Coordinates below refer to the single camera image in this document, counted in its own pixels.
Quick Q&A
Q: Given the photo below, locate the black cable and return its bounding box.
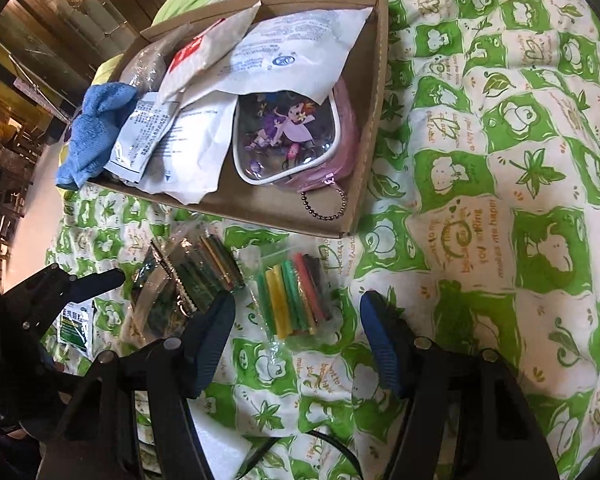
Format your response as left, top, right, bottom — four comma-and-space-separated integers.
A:
235, 427, 366, 480

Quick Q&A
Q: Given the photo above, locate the white packet with red label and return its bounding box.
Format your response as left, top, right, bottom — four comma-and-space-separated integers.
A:
157, 1, 263, 106

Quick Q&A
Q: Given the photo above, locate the clear bag of coloured sticks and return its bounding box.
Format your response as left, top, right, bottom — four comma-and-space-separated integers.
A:
245, 247, 341, 356

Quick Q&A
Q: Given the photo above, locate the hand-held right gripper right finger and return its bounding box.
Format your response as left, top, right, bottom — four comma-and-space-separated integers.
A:
360, 290, 561, 480

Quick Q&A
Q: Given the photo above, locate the blue towel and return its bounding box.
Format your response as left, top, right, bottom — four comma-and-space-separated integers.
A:
55, 82, 141, 191

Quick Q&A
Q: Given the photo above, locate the white packet with green label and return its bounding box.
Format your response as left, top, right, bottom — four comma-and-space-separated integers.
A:
55, 300, 98, 353

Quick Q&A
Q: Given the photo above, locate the cardboard box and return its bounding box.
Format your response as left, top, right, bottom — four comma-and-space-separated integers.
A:
87, 0, 391, 236

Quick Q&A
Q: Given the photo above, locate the white paper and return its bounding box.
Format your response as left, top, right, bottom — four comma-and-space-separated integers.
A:
192, 422, 281, 480

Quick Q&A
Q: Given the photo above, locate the small white printed packet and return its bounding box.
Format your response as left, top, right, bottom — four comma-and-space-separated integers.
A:
102, 92, 183, 183

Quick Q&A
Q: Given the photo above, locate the large white printed packet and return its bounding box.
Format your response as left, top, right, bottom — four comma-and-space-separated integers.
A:
180, 7, 371, 106

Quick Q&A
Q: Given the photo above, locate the green and white printed quilt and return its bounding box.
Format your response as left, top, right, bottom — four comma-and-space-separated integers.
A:
55, 0, 600, 480

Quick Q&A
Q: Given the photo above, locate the plain green sheet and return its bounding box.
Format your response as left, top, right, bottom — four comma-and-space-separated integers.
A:
92, 0, 301, 86

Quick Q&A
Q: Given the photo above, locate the wooden cabinet with glass doors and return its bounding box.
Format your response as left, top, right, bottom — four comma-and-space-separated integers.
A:
0, 0, 221, 126

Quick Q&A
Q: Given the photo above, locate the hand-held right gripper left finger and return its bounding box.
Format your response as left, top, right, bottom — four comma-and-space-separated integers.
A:
40, 290, 237, 480

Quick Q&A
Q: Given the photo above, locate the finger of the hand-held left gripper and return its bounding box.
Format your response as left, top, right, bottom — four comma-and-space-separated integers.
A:
5, 262, 127, 328

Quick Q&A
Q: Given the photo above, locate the long white printed packet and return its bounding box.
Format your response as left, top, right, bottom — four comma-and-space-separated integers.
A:
140, 92, 238, 206

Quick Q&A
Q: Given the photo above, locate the clear bag of dark sticks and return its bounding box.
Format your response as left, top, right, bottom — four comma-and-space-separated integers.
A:
122, 225, 246, 341

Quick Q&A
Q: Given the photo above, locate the cartoon print clear pouch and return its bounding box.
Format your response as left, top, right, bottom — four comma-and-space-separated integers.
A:
231, 82, 361, 221

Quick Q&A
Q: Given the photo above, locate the clear bag with grey cloth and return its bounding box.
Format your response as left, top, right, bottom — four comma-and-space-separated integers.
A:
117, 22, 201, 96

